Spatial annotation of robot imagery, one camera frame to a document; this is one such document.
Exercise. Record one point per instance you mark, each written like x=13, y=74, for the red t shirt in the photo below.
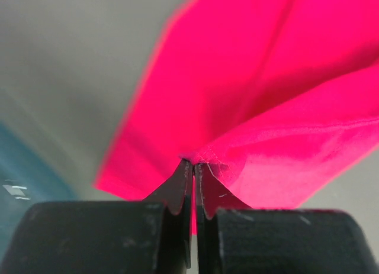
x=276, y=97

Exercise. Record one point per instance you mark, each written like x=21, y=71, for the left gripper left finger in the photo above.
x=148, y=236

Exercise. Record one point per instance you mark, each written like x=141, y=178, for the blue plastic bin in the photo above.
x=25, y=180

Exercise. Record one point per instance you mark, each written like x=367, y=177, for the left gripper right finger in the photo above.
x=234, y=238

